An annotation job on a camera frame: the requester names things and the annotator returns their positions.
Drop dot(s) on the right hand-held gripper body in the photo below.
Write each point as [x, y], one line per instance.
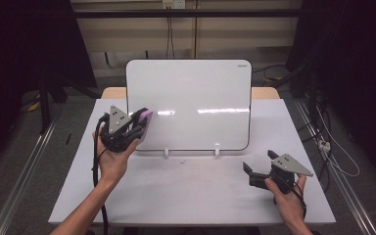
[287, 163]

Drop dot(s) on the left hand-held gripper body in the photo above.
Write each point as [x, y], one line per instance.
[119, 122]

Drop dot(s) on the purple and black eraser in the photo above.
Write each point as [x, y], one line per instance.
[148, 114]

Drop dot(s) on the white whiteboard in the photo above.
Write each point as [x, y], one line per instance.
[202, 98]

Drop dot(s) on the person's left hand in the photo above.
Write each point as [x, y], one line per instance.
[112, 166]

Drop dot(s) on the person's right hand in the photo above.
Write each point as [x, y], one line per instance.
[290, 205]

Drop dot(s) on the white whiteboard foot clip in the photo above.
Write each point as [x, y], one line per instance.
[166, 152]
[217, 152]

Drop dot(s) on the small black floor object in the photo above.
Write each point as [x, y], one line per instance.
[68, 139]

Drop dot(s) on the wooden table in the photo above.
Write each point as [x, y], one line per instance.
[266, 93]

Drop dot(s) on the white table cover sheet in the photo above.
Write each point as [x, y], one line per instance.
[189, 196]

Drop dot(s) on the black metal stand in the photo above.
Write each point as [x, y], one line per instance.
[44, 107]

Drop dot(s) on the black horizontal bar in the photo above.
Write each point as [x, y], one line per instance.
[209, 13]

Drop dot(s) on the aluminium floor rail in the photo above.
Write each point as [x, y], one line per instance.
[19, 186]
[349, 192]

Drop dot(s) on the white wall socket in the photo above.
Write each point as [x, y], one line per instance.
[173, 4]

